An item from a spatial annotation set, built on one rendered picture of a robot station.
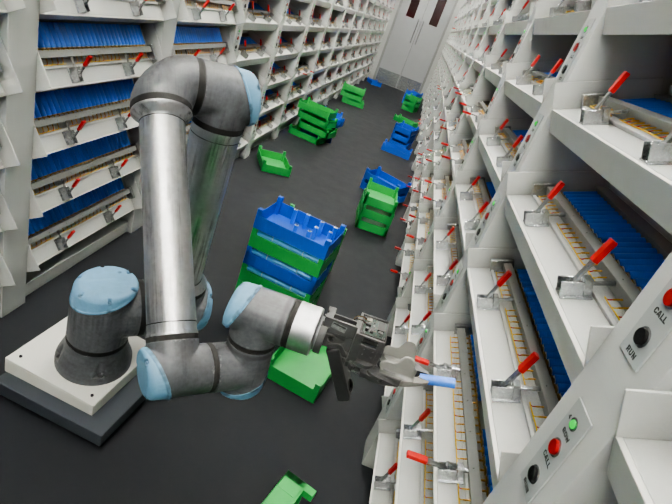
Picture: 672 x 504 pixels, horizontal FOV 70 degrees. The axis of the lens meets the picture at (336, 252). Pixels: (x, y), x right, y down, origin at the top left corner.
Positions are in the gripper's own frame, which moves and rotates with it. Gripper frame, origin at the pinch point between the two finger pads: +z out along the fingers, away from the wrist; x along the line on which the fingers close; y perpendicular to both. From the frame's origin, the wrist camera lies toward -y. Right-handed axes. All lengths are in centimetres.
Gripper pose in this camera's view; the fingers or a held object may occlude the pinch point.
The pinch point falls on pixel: (419, 379)
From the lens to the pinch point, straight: 91.8
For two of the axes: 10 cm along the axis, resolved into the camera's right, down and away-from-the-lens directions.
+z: 9.4, 3.3, -0.5
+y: 2.8, -8.6, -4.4
